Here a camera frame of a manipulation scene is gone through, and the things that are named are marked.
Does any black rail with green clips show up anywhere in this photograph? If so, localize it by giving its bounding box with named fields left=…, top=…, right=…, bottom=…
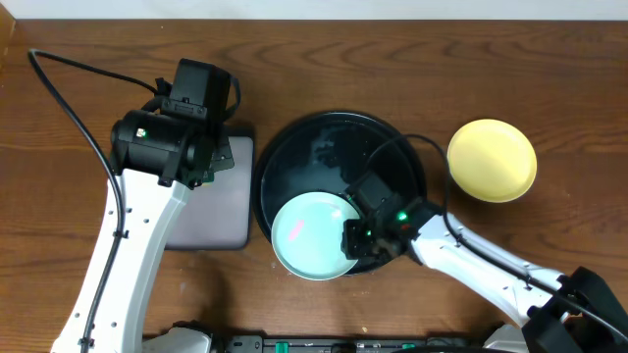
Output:
left=141, top=321, right=531, bottom=353

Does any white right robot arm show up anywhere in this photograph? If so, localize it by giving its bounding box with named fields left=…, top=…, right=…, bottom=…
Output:
left=342, top=196, right=627, bottom=352

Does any round black tray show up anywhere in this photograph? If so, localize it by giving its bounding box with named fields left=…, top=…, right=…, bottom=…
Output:
left=250, top=110, right=427, bottom=276

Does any grey rectangular tray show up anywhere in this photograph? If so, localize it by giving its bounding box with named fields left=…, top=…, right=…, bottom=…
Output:
left=166, top=126, right=255, bottom=251

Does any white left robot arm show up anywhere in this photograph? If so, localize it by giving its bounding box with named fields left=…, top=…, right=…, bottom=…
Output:
left=52, top=110, right=224, bottom=352

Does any mint green plate front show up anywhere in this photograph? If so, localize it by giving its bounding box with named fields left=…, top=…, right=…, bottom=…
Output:
left=271, top=192, right=359, bottom=280

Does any green sponge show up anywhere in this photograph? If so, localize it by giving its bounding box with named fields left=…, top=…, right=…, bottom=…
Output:
left=202, top=169, right=215, bottom=185

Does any yellow plate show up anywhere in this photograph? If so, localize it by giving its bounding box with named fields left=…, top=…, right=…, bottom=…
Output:
left=446, top=119, right=538, bottom=203

